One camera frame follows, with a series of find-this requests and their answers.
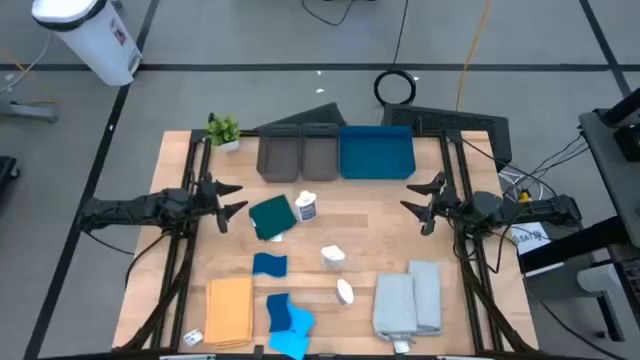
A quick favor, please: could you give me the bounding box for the coiled black floor cable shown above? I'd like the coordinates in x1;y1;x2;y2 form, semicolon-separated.
373;0;418;107

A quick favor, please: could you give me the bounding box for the yellow cable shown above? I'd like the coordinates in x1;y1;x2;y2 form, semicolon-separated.
454;0;494;112

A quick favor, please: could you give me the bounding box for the white printed paper sheet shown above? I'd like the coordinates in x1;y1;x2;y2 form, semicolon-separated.
509;221;552;256

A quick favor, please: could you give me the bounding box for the black aluminium table frame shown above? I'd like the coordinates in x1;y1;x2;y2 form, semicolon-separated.
114;128;539;360

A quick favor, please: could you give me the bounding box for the black metal beam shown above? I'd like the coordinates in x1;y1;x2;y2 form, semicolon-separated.
518;214;640;274

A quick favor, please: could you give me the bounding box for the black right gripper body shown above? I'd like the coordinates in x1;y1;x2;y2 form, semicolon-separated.
421;172;466;236

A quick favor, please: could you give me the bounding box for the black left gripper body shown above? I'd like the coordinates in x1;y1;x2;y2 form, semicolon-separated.
196;173;230;235

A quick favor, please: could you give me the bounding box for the white plastic restorer bottle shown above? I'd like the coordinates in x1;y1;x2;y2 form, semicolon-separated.
320;244;347;271
293;190;319;224
335;278;356;307

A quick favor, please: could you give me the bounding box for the dark green cloth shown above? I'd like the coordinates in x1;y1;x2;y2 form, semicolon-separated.
248;193;299;244

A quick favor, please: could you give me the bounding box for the black perforated panel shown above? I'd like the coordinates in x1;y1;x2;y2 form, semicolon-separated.
380;103;514;174

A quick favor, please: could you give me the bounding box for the orange cloth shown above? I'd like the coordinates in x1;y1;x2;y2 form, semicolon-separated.
182;276;255;350

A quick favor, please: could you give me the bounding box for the black triangular panel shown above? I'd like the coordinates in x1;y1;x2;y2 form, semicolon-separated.
252;101;349;132

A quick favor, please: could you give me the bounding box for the blue plastic bin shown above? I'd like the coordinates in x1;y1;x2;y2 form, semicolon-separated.
338;124;418;181

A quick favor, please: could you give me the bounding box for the small green potted plant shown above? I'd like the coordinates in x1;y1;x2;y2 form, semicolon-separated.
206;112;242;153

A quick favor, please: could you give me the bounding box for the white trash can black rim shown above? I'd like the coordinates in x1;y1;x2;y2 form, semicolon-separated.
30;0;144;87

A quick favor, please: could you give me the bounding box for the grey desk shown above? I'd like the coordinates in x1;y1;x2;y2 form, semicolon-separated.
578;87;640;236

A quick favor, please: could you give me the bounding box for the grey metal stand base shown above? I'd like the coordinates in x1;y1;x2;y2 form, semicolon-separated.
0;97;59;124

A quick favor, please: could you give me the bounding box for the grey translucent plastic bin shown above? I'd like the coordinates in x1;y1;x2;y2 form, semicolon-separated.
299;122;341;183
255;123;302;184

